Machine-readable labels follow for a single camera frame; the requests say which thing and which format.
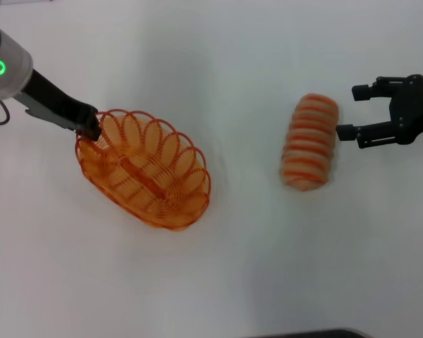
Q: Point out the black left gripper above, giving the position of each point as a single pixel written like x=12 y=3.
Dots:
x=56 y=100

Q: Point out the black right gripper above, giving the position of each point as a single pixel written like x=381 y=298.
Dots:
x=416 y=112

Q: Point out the orange striped bread loaf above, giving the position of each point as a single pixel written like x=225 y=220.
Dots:
x=308 y=144

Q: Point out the dark rounded robot base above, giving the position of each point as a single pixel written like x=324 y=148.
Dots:
x=320 y=333

